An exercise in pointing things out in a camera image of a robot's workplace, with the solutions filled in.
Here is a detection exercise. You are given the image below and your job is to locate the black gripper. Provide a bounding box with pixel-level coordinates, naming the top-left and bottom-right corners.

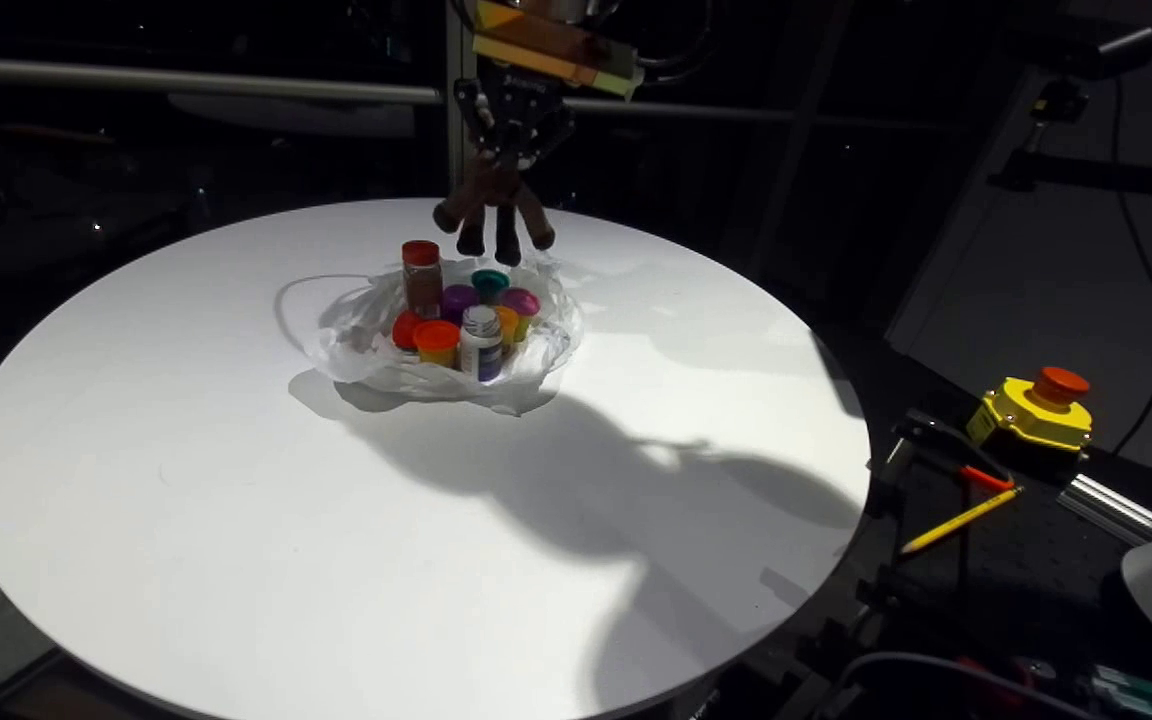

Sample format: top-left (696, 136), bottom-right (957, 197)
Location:
top-left (454, 56), bottom-right (578, 172)

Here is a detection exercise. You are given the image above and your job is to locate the teal lid dough tub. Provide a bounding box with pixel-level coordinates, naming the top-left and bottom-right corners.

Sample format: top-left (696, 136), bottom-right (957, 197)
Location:
top-left (468, 264), bottom-right (517, 302)

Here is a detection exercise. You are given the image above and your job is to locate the red lid spice jar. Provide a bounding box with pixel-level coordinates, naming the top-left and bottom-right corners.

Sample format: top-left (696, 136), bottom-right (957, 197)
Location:
top-left (396, 237), bottom-right (449, 318)

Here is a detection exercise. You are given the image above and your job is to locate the pink lid dough tub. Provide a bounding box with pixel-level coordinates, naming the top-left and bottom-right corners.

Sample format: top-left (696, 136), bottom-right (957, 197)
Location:
top-left (496, 284), bottom-right (545, 324)

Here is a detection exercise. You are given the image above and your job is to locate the purple dough tub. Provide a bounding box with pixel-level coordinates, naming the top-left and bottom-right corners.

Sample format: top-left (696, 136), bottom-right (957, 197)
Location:
top-left (435, 279), bottom-right (485, 326)

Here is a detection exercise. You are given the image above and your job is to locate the red-orange lid dough tub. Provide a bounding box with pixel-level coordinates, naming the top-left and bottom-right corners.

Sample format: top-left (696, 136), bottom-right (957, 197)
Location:
top-left (414, 316), bottom-right (463, 373)

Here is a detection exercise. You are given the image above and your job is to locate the white crumpled plastic bag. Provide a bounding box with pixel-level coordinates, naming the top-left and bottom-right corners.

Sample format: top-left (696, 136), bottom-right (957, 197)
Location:
top-left (314, 246), bottom-right (584, 421)

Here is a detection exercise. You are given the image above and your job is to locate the yellow emergency stop button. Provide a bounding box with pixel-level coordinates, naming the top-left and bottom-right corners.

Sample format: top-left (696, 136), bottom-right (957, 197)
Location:
top-left (963, 365), bottom-right (1101, 458)

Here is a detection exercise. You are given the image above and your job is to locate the yellow pencil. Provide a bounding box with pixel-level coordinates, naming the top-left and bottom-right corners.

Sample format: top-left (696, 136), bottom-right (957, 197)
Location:
top-left (895, 479), bottom-right (1029, 560)

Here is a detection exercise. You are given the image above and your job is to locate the aluminium profile bar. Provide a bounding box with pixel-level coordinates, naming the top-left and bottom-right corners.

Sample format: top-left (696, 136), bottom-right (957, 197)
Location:
top-left (1059, 468), bottom-right (1152, 543)

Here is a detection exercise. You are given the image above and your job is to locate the grey window post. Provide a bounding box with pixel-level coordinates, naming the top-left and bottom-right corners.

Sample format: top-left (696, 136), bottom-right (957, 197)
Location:
top-left (439, 0), bottom-right (485, 205)

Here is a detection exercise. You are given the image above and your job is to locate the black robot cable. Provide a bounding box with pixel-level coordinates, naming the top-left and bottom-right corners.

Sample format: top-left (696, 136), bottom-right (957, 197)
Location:
top-left (628, 0), bottom-right (730, 73)

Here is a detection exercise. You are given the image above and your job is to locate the grey window rail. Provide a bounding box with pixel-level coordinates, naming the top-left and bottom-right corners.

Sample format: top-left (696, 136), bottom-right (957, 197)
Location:
top-left (0, 52), bottom-right (900, 133)

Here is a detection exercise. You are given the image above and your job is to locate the black camera stand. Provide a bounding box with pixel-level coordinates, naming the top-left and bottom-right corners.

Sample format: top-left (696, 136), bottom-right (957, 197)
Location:
top-left (985, 0), bottom-right (1152, 206)

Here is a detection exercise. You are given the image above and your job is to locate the red handled tool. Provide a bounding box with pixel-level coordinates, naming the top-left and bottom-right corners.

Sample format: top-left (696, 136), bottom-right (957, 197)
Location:
top-left (954, 455), bottom-right (1019, 501)

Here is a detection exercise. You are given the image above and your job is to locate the grey cable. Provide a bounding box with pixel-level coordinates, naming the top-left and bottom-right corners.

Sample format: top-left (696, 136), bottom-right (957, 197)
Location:
top-left (841, 644), bottom-right (1106, 720)

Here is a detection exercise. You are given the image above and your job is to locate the teal handled tool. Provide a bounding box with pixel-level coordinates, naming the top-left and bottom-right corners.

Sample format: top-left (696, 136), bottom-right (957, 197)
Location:
top-left (1085, 665), bottom-right (1152, 720)

